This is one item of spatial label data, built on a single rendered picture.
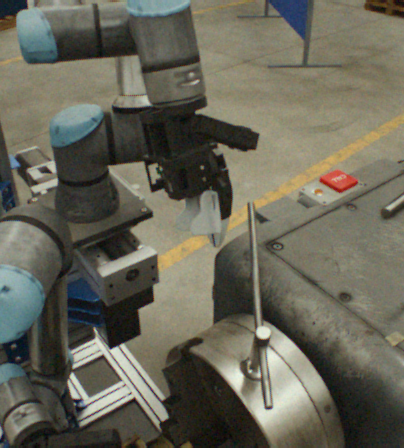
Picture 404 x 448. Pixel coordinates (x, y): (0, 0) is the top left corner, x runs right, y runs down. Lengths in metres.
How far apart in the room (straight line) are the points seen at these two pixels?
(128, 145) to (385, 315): 0.60
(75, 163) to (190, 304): 1.59
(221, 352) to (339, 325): 0.19
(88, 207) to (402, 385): 0.73
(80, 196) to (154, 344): 1.38
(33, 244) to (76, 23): 0.30
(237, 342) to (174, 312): 1.76
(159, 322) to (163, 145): 1.89
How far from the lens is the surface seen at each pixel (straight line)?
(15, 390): 0.93
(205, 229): 0.69
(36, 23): 0.72
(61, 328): 0.96
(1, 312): 0.68
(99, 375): 2.06
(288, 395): 0.76
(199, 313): 2.53
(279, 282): 0.87
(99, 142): 1.08
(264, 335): 0.69
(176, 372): 0.80
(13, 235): 0.72
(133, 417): 1.94
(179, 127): 0.66
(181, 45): 0.63
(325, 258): 0.92
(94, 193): 1.13
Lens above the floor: 1.84
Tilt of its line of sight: 37 degrees down
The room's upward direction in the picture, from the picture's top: straight up
